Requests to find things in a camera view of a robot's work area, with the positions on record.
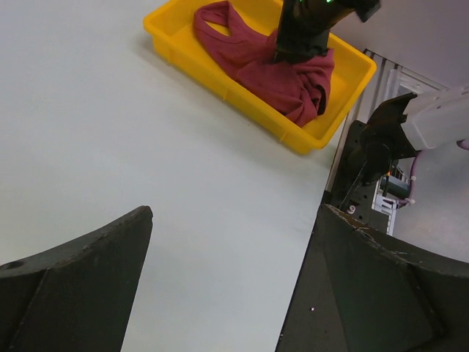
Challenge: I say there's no white cable duct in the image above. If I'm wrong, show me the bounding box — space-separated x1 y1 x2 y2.
372 167 410 236

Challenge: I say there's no red tank top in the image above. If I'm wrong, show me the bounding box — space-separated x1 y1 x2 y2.
193 1 335 128

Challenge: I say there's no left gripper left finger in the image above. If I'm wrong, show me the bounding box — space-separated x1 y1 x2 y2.
1 206 153 351

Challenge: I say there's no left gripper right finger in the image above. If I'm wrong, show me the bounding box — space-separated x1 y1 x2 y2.
276 205 468 351

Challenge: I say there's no aluminium frame rail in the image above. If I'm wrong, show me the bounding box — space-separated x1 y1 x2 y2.
359 49 447 106

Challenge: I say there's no yellow plastic tray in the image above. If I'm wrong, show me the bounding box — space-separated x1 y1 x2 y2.
143 1 377 154

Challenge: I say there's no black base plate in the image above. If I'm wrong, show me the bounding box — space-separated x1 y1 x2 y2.
326 120 388 234

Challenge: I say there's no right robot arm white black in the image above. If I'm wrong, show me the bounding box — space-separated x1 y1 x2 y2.
275 0 468 191

